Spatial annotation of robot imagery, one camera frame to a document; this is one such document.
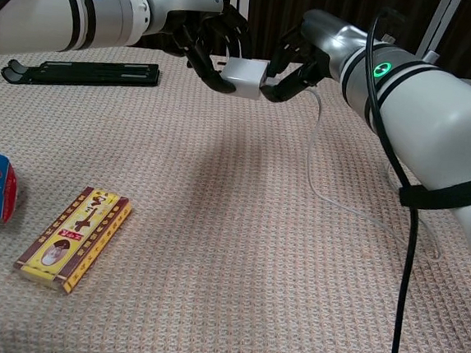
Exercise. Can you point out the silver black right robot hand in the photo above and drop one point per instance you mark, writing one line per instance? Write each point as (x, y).
(326, 31)

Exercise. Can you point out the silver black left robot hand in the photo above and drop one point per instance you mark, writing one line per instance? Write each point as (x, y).
(184, 2)

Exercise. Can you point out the white charger adapter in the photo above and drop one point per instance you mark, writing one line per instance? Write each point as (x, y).
(244, 77)

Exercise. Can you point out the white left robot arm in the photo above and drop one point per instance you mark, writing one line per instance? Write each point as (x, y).
(69, 5)

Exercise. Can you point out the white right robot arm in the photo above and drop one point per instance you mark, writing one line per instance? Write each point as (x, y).
(438, 120)

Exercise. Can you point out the black folding stand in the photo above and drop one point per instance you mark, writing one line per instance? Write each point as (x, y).
(88, 70)

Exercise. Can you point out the beige woven tablecloth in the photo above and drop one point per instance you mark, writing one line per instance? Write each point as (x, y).
(231, 225)

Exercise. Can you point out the yellow brown snack box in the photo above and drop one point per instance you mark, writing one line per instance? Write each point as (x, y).
(71, 240)

